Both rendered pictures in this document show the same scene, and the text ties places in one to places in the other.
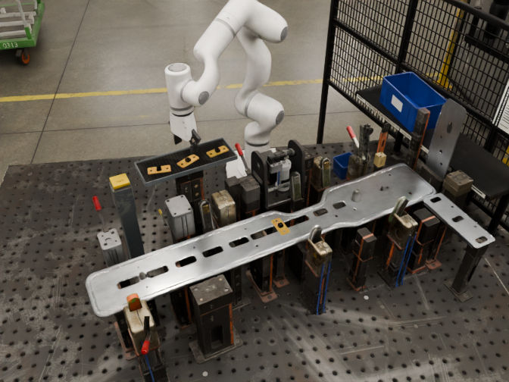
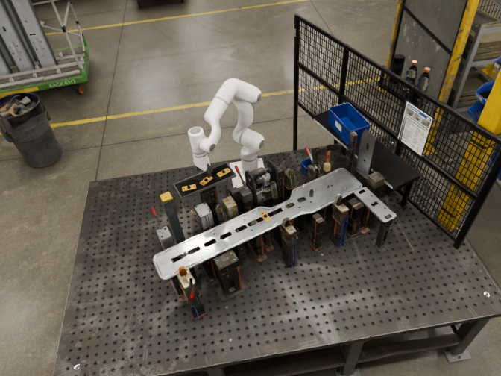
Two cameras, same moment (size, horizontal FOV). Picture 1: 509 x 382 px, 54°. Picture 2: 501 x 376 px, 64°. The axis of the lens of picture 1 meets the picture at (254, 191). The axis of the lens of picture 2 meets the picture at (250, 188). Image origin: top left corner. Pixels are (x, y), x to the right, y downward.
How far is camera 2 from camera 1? 0.62 m
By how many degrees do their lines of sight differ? 5
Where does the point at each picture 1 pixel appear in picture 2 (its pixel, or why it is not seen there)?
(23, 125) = (88, 142)
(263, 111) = (251, 142)
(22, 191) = (101, 199)
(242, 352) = (247, 293)
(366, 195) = (318, 192)
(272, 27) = (251, 95)
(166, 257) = (197, 241)
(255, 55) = (242, 110)
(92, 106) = (133, 124)
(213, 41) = (215, 111)
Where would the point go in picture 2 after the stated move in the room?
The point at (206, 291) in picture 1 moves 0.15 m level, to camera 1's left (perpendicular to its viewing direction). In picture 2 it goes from (223, 260) to (196, 262)
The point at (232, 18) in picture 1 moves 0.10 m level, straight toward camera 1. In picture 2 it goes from (226, 95) to (227, 106)
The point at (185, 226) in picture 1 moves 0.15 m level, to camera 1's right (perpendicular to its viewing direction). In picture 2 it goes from (207, 221) to (232, 219)
